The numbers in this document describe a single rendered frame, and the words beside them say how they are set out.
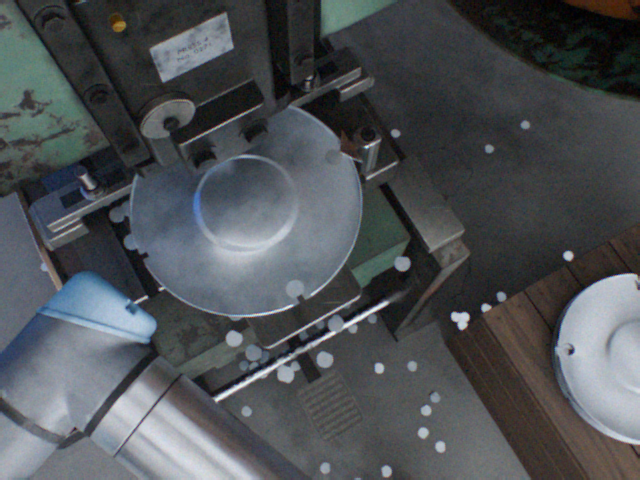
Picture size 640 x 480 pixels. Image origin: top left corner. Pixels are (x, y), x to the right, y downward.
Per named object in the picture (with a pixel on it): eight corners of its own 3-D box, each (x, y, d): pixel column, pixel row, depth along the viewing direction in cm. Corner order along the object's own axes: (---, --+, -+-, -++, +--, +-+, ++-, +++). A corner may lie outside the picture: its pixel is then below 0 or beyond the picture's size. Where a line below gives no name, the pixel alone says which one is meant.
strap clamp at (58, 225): (164, 193, 92) (146, 163, 82) (51, 251, 90) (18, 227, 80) (145, 158, 94) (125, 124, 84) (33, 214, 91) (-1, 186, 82)
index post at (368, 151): (376, 166, 93) (384, 136, 84) (358, 176, 93) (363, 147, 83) (366, 150, 94) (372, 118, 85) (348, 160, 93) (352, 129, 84)
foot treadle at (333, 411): (364, 420, 141) (366, 419, 136) (323, 444, 140) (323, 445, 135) (234, 193, 156) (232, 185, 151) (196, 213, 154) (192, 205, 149)
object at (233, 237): (194, 361, 78) (193, 360, 77) (92, 162, 85) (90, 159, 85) (404, 245, 82) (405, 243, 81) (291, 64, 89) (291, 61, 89)
